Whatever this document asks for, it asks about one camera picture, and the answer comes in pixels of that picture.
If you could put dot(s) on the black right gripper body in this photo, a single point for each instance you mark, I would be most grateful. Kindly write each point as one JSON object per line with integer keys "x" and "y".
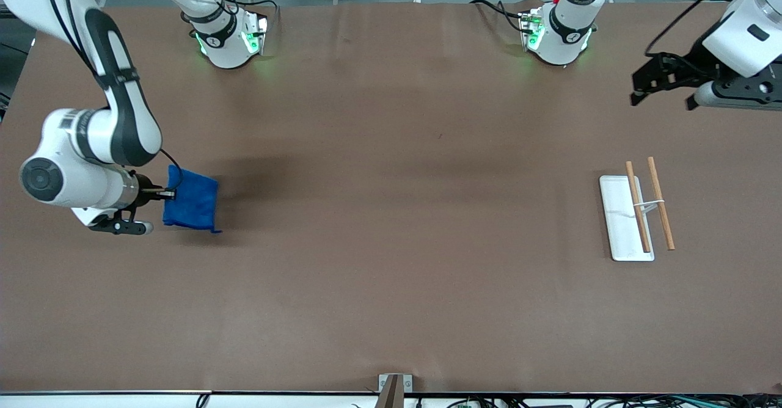
{"x": 145, "y": 189}

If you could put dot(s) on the blue microfibre towel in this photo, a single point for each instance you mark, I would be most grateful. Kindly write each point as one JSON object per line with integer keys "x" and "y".
{"x": 192, "y": 203}

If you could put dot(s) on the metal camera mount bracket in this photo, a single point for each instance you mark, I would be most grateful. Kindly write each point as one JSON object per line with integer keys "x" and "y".
{"x": 391, "y": 393}

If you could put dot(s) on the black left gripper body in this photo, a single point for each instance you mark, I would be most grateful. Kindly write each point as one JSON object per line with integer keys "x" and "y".
{"x": 691, "y": 61}

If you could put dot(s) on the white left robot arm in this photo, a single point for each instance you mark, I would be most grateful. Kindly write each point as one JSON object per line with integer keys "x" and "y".
{"x": 742, "y": 35}

